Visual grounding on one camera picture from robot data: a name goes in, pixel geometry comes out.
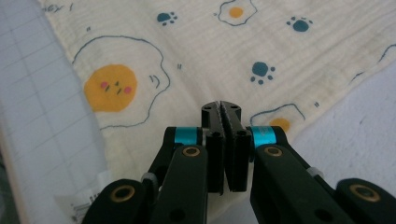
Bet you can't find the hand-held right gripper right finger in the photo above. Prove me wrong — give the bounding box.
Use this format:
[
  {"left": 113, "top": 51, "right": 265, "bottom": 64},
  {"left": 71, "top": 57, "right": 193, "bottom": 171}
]
[{"left": 221, "top": 101, "right": 288, "bottom": 192}]

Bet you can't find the white grid mat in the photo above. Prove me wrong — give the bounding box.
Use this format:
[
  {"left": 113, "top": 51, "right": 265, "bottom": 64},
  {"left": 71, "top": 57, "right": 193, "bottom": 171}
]
[{"left": 0, "top": 0, "right": 396, "bottom": 224}]

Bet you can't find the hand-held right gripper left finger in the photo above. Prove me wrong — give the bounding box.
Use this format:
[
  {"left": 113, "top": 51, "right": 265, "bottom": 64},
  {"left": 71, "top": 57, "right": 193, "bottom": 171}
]
[{"left": 164, "top": 101, "right": 226, "bottom": 194}]

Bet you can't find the cream cloth with egg print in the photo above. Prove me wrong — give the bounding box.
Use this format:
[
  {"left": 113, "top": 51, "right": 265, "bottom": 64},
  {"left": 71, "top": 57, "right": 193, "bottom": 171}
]
[{"left": 38, "top": 0, "right": 396, "bottom": 224}]

